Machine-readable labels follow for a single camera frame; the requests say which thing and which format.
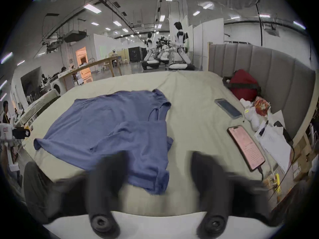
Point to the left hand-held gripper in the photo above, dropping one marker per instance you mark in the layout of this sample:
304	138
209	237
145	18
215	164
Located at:
7	131

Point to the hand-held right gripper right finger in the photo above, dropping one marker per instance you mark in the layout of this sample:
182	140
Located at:
211	183

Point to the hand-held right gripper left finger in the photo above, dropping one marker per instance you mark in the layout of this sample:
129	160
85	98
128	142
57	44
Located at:
107	178

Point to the phone with pink screen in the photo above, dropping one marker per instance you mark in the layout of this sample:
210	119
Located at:
246	147

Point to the blue shirt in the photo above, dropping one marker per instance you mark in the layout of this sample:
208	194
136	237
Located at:
99	123

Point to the yellow plastic object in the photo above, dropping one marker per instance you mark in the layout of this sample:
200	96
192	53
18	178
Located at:
277	183

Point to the white washing machine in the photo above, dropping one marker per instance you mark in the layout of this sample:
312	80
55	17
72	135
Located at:
58	86

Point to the white paper sheets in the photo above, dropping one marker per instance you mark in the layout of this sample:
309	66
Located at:
274	141

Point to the bed with beige sheet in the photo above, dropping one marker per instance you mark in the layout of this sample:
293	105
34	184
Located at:
194	108

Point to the white plastic bag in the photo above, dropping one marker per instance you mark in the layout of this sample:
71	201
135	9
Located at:
251	117

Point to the phone with grey-blue screen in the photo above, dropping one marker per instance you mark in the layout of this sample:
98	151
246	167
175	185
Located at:
228	107

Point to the red and orange snack packet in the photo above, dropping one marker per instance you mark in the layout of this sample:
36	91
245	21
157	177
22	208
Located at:
261	106

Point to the cardboard cartons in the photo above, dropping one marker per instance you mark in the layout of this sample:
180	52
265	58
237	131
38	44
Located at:
302	155

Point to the long wooden table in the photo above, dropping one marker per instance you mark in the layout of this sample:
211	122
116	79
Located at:
99	63

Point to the grey padded headboard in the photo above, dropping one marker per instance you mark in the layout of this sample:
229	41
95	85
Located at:
269	68

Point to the white humanoid robot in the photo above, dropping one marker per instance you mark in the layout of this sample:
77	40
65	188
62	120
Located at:
149	55
180	46

